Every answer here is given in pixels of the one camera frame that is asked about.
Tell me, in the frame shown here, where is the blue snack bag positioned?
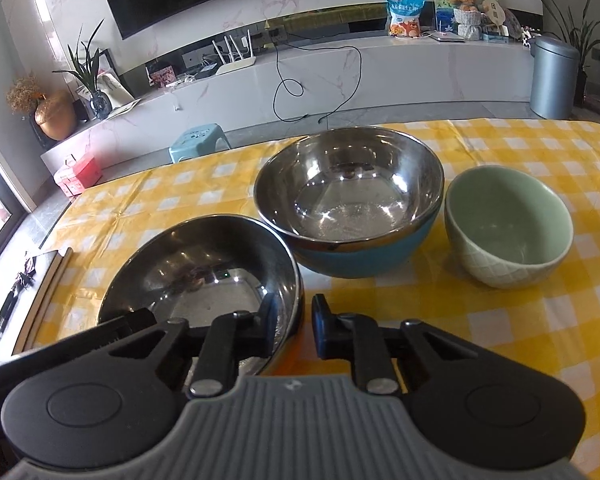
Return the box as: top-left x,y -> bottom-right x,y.
384,0 -> 425,39

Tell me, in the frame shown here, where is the white paper sheet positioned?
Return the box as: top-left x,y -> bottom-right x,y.
99,72 -> 141,116

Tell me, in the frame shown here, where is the light blue stool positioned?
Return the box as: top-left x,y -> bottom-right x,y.
168,123 -> 230,164

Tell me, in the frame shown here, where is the pink photo card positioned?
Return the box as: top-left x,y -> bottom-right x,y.
148,62 -> 176,89

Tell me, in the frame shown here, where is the blue steel bowl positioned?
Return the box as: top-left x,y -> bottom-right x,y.
253,128 -> 445,280

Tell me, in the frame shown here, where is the green plant in blue vase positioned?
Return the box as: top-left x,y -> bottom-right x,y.
52,18 -> 114,121

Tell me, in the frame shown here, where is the white wrapped basket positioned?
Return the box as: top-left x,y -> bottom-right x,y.
452,8 -> 483,41

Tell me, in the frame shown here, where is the small pink paper ornament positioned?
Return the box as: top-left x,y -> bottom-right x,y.
22,257 -> 42,287

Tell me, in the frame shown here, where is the golden vase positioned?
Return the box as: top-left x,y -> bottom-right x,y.
33,90 -> 78,141

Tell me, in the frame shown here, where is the black cable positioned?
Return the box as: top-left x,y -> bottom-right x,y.
272,39 -> 364,124

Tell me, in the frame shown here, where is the white router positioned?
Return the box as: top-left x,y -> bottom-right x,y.
213,29 -> 258,76

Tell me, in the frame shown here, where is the round paper fan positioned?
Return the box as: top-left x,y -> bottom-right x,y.
479,0 -> 509,37

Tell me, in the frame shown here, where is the dried flower bunch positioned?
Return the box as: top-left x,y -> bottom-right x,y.
5,74 -> 46,116

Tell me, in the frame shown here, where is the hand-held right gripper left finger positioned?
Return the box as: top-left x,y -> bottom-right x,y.
102,292 -> 280,397

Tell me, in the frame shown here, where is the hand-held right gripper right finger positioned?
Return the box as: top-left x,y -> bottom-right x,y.
311,293 -> 487,396

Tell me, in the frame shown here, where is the white marble media console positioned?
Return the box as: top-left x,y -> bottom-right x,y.
39,34 -> 537,167

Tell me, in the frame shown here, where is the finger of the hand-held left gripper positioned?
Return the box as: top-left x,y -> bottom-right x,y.
92,308 -> 157,349

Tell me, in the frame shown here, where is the potted snake plant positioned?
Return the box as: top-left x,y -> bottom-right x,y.
531,0 -> 600,107

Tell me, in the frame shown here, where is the green ceramic bowl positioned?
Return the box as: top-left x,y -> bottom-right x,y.
443,164 -> 575,290

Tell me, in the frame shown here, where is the grey round trash can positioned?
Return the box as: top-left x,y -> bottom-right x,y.
529,34 -> 580,120

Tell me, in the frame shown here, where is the green painted picture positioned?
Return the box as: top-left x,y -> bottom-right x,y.
432,0 -> 501,37

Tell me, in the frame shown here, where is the orange steel bowl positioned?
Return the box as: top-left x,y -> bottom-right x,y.
96,214 -> 306,379

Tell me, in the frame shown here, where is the pink box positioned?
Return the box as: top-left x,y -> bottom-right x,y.
53,153 -> 104,199

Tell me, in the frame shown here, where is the yellow checked tablecloth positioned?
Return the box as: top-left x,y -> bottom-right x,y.
10,118 -> 600,480

